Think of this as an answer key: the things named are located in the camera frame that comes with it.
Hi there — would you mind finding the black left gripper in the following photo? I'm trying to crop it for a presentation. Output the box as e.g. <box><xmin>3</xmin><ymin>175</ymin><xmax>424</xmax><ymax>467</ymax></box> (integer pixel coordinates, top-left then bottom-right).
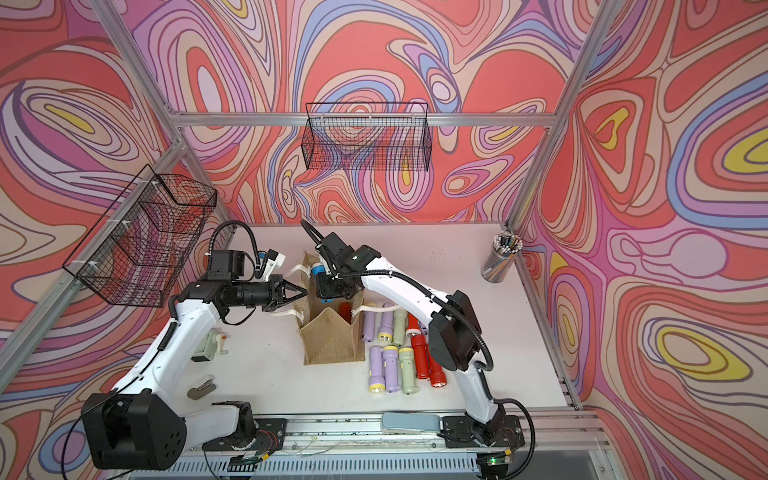
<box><xmin>231</xmin><ymin>276</ymin><xmax>307</xmax><ymax>312</ymax></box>

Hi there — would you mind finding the blue flashlight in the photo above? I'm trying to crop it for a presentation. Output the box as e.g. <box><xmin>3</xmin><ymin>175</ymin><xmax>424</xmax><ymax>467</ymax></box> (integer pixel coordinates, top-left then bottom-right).
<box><xmin>310</xmin><ymin>263</ymin><xmax>327</xmax><ymax>283</ymax></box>

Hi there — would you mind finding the purple flashlight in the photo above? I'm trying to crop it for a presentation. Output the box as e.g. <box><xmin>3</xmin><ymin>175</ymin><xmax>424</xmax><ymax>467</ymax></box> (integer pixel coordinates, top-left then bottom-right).
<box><xmin>382</xmin><ymin>345</ymin><xmax>400</xmax><ymax>393</ymax></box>
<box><xmin>362</xmin><ymin>311</ymin><xmax>377</xmax><ymax>343</ymax></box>
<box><xmin>378</xmin><ymin>310</ymin><xmax>394</xmax><ymax>343</ymax></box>
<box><xmin>368</xmin><ymin>346</ymin><xmax>386</xmax><ymax>393</ymax></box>

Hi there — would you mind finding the brown burlap tote bag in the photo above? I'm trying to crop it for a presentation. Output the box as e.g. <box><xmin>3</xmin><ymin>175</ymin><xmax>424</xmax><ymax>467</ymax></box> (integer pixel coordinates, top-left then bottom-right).
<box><xmin>272</xmin><ymin>252</ymin><xmax>396</xmax><ymax>365</ymax></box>

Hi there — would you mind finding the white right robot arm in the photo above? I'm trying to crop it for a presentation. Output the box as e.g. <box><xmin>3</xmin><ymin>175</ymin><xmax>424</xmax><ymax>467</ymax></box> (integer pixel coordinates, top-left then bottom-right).
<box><xmin>301</xmin><ymin>221</ymin><xmax>506</xmax><ymax>447</ymax></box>

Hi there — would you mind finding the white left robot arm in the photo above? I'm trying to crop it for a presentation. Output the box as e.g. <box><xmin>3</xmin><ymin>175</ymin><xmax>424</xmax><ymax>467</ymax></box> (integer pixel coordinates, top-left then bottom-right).
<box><xmin>81</xmin><ymin>274</ymin><xmax>307</xmax><ymax>470</ymax></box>

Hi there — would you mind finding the green flashlight upper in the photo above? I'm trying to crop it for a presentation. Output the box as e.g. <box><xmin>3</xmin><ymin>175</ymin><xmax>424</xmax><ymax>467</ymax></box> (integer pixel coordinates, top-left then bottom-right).
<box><xmin>392</xmin><ymin>309</ymin><xmax>408</xmax><ymax>348</ymax></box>

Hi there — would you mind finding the green flashlight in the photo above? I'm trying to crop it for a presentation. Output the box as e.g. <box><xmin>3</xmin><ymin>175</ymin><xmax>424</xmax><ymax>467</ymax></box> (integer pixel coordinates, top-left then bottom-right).
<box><xmin>392</xmin><ymin>309</ymin><xmax>408</xmax><ymax>348</ymax></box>
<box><xmin>399</xmin><ymin>347</ymin><xmax>418</xmax><ymax>395</ymax></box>

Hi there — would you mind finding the red white flashlight upper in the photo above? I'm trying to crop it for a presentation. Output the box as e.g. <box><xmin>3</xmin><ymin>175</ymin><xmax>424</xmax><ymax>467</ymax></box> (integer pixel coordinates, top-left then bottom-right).
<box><xmin>405</xmin><ymin>314</ymin><xmax>422</xmax><ymax>347</ymax></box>

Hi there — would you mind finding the green pencil sharpener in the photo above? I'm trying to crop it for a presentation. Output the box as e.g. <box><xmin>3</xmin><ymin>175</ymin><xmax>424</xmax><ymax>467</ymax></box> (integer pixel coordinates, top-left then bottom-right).
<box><xmin>191</xmin><ymin>330</ymin><xmax>228</xmax><ymax>363</ymax></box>

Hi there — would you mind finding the green flashlight lower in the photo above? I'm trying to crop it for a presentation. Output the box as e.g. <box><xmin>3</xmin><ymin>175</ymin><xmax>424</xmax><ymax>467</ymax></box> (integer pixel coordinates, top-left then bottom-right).
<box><xmin>399</xmin><ymin>347</ymin><xmax>418</xmax><ymax>395</ymax></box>

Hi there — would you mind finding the grey clip on table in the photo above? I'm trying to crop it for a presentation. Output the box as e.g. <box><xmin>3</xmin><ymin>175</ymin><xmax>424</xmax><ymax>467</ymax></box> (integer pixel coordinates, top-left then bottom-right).
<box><xmin>186</xmin><ymin>376</ymin><xmax>217</xmax><ymax>401</ymax></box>

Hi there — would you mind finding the metal cup with pencils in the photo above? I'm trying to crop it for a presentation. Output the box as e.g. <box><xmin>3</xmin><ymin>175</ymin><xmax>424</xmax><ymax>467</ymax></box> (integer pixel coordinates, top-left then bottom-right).
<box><xmin>480</xmin><ymin>230</ymin><xmax>523</xmax><ymax>283</ymax></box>

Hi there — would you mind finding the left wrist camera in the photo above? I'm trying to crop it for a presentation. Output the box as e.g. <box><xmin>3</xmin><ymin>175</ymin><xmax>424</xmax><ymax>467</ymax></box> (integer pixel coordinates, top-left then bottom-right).
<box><xmin>206</xmin><ymin>248</ymin><xmax>288</xmax><ymax>283</ymax></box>

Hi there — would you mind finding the black corrugated cable right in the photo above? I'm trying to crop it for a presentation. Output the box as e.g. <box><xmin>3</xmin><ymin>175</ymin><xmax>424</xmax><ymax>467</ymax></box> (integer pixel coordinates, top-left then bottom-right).
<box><xmin>299</xmin><ymin>218</ymin><xmax>536</xmax><ymax>475</ymax></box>

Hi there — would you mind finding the black wire basket back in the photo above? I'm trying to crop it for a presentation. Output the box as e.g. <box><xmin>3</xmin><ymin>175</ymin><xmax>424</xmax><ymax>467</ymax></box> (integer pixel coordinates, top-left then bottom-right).
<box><xmin>301</xmin><ymin>101</ymin><xmax>432</xmax><ymax>172</ymax></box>

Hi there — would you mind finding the black wire basket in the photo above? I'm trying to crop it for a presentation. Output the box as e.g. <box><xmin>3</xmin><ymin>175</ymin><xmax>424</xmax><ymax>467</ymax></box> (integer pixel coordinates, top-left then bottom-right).
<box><xmin>62</xmin><ymin>165</ymin><xmax>217</xmax><ymax>308</ymax></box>
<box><xmin>301</xmin><ymin>101</ymin><xmax>432</xmax><ymax>172</ymax></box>

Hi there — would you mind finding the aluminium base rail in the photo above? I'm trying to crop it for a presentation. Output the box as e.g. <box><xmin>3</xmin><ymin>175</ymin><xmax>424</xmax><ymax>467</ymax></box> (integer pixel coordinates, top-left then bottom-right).
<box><xmin>119</xmin><ymin>410</ymin><xmax>613</xmax><ymax>480</ymax></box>

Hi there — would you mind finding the black wire basket left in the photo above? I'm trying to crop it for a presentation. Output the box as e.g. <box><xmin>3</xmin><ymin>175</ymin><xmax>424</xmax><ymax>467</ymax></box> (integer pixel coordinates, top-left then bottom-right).
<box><xmin>62</xmin><ymin>165</ymin><xmax>217</xmax><ymax>308</ymax></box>

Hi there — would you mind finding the aluminium frame post left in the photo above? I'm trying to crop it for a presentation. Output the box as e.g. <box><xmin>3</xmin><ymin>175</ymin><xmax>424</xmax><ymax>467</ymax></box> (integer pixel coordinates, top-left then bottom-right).
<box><xmin>89</xmin><ymin>0</ymin><xmax>235</xmax><ymax>226</ymax></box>

